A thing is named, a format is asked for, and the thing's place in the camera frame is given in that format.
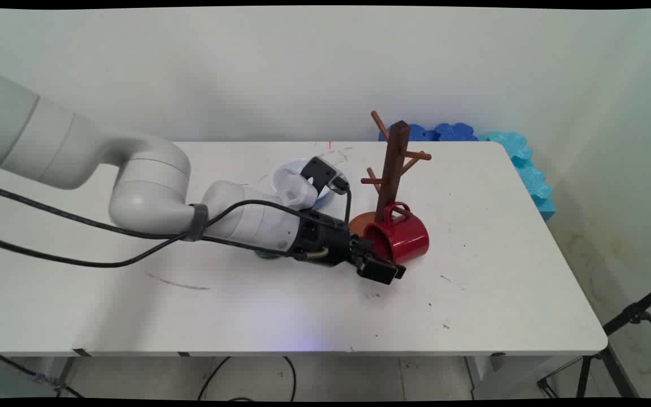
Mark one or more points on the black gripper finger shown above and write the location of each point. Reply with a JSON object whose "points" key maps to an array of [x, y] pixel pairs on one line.
{"points": [[363, 245], [381, 271]]}

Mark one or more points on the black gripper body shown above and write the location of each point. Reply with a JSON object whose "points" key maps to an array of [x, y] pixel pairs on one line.
{"points": [[322, 240]]}

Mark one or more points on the red mug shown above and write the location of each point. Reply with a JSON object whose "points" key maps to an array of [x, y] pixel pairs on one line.
{"points": [[404, 237]]}

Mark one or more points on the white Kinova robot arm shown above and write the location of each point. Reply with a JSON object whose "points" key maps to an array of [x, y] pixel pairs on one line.
{"points": [[144, 186]]}

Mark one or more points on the green mug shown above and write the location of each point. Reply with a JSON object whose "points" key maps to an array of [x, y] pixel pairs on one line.
{"points": [[268, 255]]}

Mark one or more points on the wooden mug tree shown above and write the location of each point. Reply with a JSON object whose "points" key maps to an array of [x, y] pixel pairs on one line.
{"points": [[394, 164]]}

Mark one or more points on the white table leg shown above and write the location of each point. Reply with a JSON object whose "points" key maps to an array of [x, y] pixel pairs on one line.
{"points": [[57, 373], [486, 373]]}

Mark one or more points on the cyan foam mat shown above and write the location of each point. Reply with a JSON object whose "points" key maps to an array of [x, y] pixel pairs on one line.
{"points": [[532, 175]]}

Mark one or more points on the black tripod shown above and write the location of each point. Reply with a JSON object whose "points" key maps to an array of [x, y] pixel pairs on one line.
{"points": [[630, 314]]}

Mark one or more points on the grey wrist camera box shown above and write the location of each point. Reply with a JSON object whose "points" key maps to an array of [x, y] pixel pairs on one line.
{"points": [[321, 169]]}

